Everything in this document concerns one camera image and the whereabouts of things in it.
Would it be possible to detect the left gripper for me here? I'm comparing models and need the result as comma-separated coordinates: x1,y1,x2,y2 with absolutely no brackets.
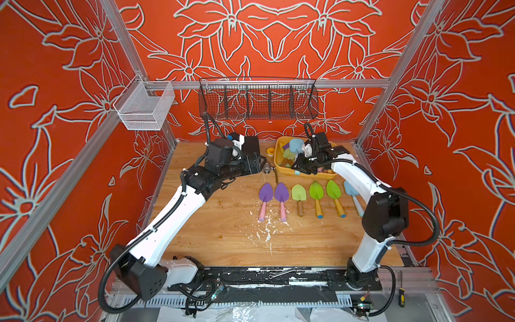
220,152,268,181

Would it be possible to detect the purple shovel pink handle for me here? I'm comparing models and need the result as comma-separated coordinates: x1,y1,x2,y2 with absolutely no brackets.
274,182,289,222
258,182,274,222

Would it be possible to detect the green shovel yellow handle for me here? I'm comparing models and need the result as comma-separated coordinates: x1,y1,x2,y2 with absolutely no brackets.
309,181,324,219
326,180,346,218

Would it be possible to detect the light green shovel wooden handle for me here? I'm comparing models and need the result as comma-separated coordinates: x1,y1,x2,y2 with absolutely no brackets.
291,184,307,217

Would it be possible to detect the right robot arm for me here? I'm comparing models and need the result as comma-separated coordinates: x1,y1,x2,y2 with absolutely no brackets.
294,127,440,290

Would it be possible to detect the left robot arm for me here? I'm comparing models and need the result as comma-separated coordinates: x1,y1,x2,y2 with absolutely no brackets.
98,132,266,314

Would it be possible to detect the yellow plastic storage box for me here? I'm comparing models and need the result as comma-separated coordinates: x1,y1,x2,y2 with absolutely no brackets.
274,136,343,180

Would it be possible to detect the black plastic tool case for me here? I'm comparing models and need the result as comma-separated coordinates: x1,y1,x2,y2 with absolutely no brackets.
241,136,260,155

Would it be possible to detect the yellow black screwdriver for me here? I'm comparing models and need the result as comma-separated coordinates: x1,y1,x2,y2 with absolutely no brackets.
398,287,406,308

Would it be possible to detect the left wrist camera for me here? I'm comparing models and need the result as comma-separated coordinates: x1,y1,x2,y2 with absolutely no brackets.
205,138,242,167

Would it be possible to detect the black wire wall basket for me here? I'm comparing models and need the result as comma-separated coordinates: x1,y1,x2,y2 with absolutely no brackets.
198,76,319,121

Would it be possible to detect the clear plastic wall bin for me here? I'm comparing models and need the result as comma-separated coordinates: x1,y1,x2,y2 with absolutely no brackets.
113,75,175,131

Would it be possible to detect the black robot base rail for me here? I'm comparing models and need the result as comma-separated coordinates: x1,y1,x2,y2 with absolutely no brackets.
166,265,383,292

